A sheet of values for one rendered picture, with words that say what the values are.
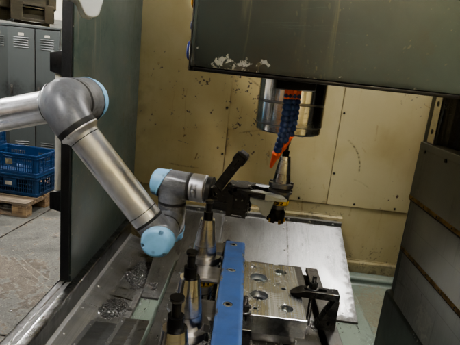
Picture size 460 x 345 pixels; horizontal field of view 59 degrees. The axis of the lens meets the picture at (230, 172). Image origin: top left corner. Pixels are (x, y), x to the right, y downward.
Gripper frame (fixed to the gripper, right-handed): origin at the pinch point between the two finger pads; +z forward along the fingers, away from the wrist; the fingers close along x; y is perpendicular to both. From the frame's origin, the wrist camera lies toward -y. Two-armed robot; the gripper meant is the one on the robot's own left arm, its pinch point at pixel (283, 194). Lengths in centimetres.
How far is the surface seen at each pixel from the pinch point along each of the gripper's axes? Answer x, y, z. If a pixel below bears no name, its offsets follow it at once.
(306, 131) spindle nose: 6.3, -17.1, 3.6
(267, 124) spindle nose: 6.8, -17.5, -5.2
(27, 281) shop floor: -123, 125, -179
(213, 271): 37.2, 5.6, -7.2
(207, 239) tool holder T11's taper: 34.4, 1.3, -9.7
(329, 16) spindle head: 32.0, -37.9, 5.9
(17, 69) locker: -338, -11, -368
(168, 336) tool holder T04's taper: 66, -2, -4
